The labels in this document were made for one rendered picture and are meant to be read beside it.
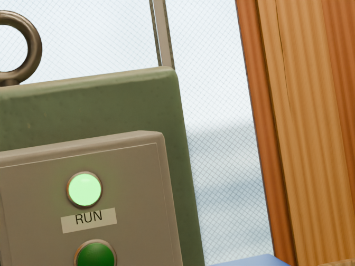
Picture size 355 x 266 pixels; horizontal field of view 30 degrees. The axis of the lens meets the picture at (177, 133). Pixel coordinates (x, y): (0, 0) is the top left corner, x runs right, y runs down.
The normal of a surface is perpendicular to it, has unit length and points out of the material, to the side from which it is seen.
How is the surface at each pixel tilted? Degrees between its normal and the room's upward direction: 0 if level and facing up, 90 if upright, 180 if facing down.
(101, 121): 90
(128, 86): 90
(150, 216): 90
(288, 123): 87
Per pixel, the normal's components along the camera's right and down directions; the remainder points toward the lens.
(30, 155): 0.17, -0.37
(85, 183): 0.24, -0.05
